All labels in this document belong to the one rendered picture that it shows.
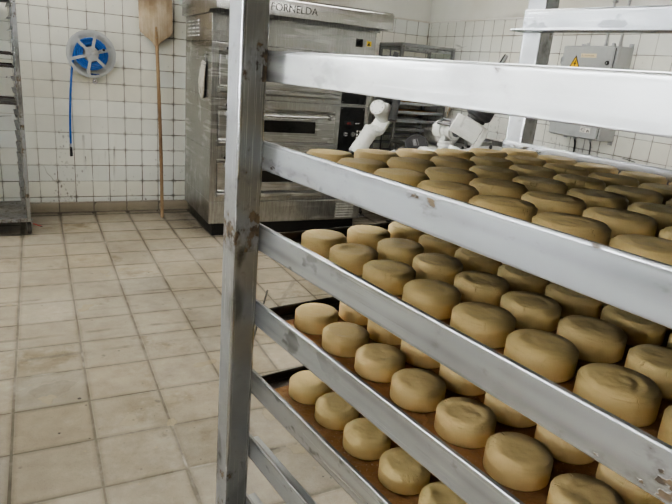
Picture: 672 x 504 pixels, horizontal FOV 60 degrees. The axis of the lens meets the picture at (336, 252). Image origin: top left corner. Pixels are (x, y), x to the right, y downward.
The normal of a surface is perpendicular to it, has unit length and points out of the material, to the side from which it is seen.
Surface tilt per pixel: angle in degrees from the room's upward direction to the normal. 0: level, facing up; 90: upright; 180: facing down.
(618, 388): 0
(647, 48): 90
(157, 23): 82
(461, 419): 0
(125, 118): 90
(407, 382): 0
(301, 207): 90
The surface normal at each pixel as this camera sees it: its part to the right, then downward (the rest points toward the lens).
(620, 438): -0.82, 0.11
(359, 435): 0.08, -0.95
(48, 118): 0.44, 0.30
